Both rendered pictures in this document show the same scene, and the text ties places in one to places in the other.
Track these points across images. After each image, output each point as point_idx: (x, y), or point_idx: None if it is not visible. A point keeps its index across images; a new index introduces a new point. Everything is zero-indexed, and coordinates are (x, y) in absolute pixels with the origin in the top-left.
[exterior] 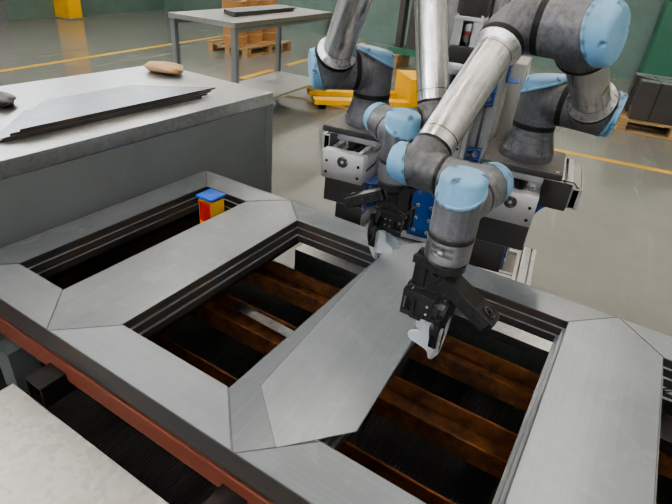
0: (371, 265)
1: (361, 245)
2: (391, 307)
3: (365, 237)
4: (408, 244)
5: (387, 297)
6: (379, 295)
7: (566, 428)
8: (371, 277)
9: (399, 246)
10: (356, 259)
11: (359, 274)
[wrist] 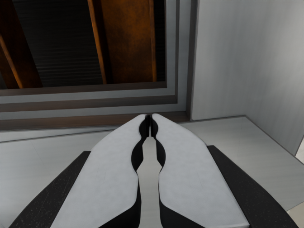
0: (93, 134)
1: (194, 30)
2: (5, 224)
3: (268, 6)
4: (283, 152)
5: (21, 210)
6: (9, 199)
7: None
8: (45, 160)
9: (257, 140)
10: (166, 22)
11: (26, 132)
